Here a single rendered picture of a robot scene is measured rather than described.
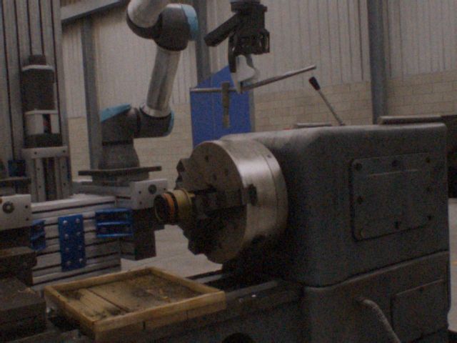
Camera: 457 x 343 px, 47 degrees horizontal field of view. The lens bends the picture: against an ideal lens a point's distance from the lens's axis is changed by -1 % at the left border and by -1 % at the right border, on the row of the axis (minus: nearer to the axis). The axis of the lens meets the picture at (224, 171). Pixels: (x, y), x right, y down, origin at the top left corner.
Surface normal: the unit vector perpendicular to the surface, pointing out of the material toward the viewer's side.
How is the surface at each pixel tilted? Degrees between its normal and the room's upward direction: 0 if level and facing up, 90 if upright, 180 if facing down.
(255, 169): 58
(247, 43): 93
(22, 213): 90
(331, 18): 90
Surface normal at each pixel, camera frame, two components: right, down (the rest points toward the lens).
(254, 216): 0.56, 0.17
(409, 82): -0.61, 0.08
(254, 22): -0.44, 0.12
